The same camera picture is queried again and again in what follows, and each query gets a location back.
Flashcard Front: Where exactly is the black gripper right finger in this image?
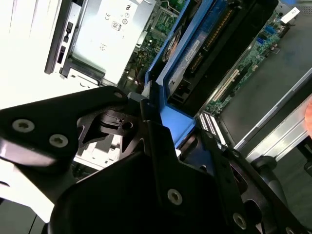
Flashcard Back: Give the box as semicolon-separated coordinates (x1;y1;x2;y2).
201;130;307;234

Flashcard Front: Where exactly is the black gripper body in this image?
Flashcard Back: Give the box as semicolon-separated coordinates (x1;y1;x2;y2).
48;150;228;234

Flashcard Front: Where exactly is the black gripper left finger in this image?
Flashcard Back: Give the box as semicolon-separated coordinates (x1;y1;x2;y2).
0;85;195;213

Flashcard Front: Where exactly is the hard disk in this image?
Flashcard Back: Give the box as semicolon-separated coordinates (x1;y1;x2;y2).
145;0;280;150

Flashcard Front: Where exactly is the person bare hand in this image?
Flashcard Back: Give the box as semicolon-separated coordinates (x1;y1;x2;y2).
304;99;312;138

